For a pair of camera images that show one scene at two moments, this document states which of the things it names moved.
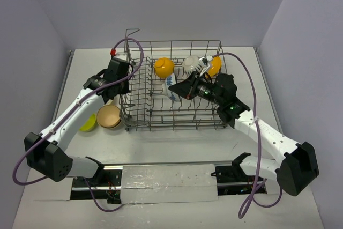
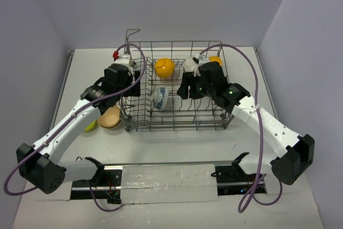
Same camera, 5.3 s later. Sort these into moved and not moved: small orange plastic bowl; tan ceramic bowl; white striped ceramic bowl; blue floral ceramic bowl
Moved: blue floral ceramic bowl
Not moved: small orange plastic bowl; white striped ceramic bowl; tan ceramic bowl
